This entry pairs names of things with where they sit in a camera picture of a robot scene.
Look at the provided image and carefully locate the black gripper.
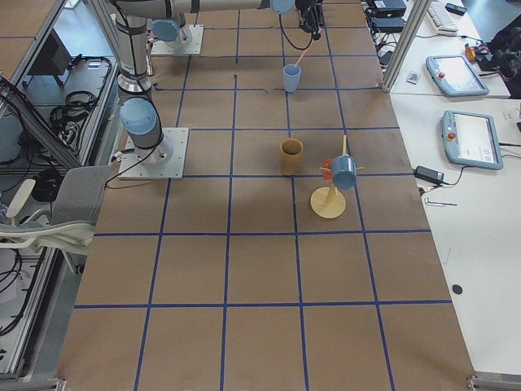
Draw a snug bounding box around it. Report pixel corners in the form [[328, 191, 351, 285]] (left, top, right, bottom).
[[295, 0, 324, 40]]

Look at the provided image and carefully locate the pink chopstick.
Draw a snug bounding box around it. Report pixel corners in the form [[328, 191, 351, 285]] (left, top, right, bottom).
[[295, 28, 323, 66]]

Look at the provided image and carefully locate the light blue cup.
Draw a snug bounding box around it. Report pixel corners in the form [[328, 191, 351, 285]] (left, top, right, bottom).
[[282, 64, 301, 93]]

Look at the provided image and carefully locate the bamboo cylinder holder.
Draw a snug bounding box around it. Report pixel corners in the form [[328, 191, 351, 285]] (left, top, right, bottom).
[[279, 138, 304, 176]]

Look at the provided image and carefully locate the blue mug on stand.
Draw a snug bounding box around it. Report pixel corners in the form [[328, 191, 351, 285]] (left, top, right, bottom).
[[331, 155, 357, 190]]

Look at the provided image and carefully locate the orange mug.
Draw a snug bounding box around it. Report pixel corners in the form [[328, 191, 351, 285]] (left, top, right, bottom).
[[322, 169, 332, 181]]

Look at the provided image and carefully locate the teach pendant upper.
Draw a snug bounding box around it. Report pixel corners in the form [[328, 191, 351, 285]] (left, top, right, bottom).
[[426, 55, 489, 97]]

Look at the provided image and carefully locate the teach pendant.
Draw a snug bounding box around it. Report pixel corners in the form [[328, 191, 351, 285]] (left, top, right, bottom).
[[426, 55, 489, 97], [441, 110, 503, 170]]

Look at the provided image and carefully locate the wooden mug tree stand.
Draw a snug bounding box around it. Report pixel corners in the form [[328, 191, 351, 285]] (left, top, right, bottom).
[[310, 134, 350, 219]]

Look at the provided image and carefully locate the black power adapter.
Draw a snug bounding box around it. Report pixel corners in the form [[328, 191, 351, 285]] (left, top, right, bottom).
[[414, 165, 444, 185]]

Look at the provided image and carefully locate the teach pendant lower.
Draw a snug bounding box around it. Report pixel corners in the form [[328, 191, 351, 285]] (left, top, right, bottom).
[[441, 110, 503, 170]]

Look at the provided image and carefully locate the grey office chair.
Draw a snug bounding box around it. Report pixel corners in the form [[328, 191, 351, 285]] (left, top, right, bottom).
[[1, 165, 112, 273]]

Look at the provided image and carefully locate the black corrugated cable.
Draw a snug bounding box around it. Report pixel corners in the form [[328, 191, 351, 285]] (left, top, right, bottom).
[[278, 11, 317, 57]]

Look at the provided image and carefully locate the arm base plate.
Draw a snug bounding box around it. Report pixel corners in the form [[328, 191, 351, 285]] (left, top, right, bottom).
[[118, 127, 189, 180], [151, 20, 204, 56]]

